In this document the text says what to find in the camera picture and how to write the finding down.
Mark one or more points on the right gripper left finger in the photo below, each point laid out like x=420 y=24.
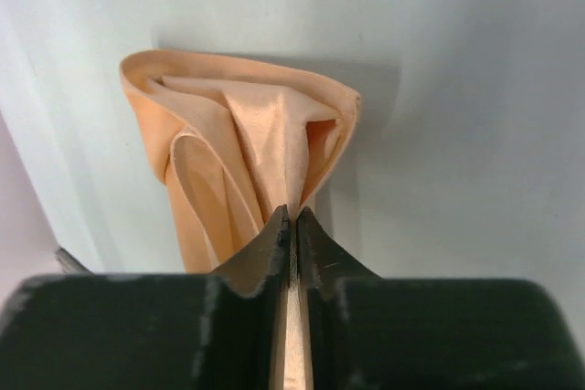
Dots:
x=137 y=330

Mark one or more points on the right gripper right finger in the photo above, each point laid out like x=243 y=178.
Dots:
x=368 y=332

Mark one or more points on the peach satin napkin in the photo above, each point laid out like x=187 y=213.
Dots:
x=242 y=148

